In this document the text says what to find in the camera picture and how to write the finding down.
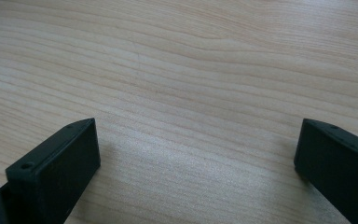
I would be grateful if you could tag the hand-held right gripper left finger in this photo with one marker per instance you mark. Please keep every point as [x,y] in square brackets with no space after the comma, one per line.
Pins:
[56,174]

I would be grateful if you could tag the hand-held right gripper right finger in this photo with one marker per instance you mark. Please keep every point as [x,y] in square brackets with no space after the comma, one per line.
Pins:
[335,168]

